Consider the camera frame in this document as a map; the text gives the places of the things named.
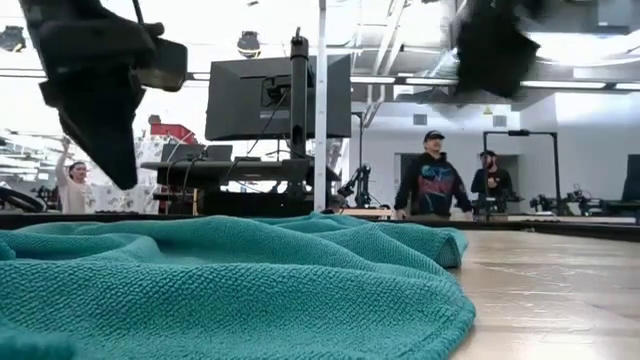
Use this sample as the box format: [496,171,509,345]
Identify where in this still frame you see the round black ceiling lamp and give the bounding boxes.
[0,24,28,54]
[235,30,263,61]

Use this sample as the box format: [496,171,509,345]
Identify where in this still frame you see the grey desk with black legs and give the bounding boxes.
[140,157,342,201]

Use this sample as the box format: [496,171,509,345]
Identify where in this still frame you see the white vertical post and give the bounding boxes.
[313,0,329,215]

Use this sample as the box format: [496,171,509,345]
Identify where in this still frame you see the floral cloth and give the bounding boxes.
[92,135,174,215]

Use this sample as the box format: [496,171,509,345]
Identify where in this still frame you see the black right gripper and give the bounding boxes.
[452,0,544,100]

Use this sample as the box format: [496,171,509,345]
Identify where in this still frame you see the dark laptop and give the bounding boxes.
[204,144,235,163]
[159,143,207,164]

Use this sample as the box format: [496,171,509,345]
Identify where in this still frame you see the red box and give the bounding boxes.
[148,115,198,147]

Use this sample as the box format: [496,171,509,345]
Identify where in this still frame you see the background robot arms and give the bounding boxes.
[528,182,604,217]

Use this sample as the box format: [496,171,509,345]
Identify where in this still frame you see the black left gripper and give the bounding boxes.
[18,0,167,192]

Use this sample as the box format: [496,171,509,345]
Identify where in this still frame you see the person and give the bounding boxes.
[53,135,97,215]
[469,149,515,214]
[392,129,475,222]

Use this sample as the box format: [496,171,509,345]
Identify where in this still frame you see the teal microfibre towel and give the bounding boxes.
[0,212,477,360]

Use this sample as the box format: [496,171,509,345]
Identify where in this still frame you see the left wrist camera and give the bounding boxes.
[134,35,189,94]

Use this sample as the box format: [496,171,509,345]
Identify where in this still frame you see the black computer monitor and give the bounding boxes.
[204,53,353,143]

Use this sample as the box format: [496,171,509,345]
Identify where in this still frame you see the black computer tower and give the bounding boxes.
[201,188,317,218]

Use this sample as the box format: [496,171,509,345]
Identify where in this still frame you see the black monitor stand pole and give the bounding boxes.
[288,27,311,162]

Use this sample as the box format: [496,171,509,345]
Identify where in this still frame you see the wooden background table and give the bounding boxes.
[339,207,395,222]

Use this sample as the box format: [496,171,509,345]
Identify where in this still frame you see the black camera gantry frame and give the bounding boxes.
[481,128,561,217]

